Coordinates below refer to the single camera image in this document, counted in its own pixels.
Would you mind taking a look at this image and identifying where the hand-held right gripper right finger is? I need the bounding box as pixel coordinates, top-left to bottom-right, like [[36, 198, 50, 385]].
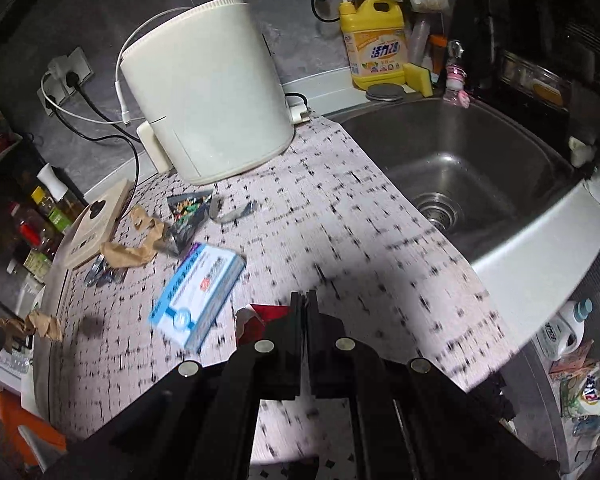
[[307, 290, 562, 480]]

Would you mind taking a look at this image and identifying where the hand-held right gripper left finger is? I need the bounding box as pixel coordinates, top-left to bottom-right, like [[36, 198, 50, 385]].
[[45, 290, 307, 480]]

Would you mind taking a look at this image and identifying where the red wrapper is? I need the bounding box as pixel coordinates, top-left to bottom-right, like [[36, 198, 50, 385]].
[[235, 304, 293, 346]]

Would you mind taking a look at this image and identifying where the blue medicine box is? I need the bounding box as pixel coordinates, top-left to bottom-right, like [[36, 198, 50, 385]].
[[147, 242, 247, 353]]

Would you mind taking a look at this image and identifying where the grey wrapper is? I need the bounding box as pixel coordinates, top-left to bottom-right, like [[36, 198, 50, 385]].
[[209, 197, 261, 223]]

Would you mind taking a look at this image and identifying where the dark snack wrapper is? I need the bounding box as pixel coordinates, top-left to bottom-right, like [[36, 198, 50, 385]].
[[162, 190, 215, 256]]

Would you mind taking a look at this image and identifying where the brown paper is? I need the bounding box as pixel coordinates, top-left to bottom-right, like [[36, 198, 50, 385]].
[[101, 205, 168, 268], [25, 310, 63, 343]]

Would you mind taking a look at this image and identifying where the silver foil wrapper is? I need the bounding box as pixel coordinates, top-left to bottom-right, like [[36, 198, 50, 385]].
[[85, 255, 126, 286]]

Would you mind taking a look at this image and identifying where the patterned white tablecloth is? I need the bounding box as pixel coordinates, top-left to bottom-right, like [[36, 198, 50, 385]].
[[45, 115, 521, 466]]

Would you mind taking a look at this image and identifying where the beige induction cooker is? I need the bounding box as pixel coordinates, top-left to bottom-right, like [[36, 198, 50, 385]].
[[60, 178, 133, 271]]

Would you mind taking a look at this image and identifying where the steel sink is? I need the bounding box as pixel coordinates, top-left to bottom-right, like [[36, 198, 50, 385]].
[[325, 97, 588, 266]]

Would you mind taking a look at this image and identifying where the white detergent bottle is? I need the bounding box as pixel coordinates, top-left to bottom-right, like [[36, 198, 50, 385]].
[[532, 298, 593, 361]]

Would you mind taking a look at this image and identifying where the orange packet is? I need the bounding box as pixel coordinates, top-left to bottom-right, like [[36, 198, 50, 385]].
[[550, 340, 596, 373]]

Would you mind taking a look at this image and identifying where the printed plastic bag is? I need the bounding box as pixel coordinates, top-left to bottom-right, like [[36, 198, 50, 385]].
[[560, 360, 600, 421]]

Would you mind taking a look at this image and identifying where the round sink strainer cover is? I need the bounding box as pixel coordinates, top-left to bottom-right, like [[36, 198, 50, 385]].
[[365, 85, 405, 102]]

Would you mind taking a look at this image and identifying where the yellow cap sauce bottle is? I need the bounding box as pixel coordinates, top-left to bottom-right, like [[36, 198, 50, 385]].
[[30, 186, 73, 233]]

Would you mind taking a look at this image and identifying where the orange plastic object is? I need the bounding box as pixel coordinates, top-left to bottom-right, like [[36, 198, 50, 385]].
[[0, 390, 68, 466]]

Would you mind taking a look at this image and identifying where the white air fryer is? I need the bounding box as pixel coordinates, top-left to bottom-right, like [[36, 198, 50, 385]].
[[119, 0, 297, 187]]

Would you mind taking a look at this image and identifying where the red cap oil bottle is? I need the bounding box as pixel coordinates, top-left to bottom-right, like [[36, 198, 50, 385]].
[[7, 202, 61, 261]]

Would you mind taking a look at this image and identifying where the white top spray bottle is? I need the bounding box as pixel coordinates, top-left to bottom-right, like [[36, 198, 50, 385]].
[[36, 163, 88, 211]]

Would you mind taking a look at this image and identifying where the yellow sponge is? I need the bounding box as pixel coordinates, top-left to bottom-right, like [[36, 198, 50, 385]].
[[404, 63, 434, 97]]

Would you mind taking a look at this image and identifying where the small pink bottle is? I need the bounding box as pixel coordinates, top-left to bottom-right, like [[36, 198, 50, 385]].
[[442, 40, 473, 108]]

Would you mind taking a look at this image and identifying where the yellow dish soap bottle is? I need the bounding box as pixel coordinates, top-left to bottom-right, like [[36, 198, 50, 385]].
[[335, 0, 407, 92]]

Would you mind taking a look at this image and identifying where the black dish rack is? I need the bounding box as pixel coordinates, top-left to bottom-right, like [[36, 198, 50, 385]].
[[450, 0, 600, 156]]

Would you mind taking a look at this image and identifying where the black power cable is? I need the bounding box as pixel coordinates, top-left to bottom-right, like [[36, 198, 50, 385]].
[[72, 80, 141, 186]]

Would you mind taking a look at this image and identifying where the white power cable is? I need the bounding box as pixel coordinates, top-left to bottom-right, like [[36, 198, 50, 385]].
[[42, 7, 191, 126]]

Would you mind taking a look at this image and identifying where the grey wall socket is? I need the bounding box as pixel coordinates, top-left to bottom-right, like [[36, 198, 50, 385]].
[[36, 85, 66, 117], [50, 47, 95, 93]]

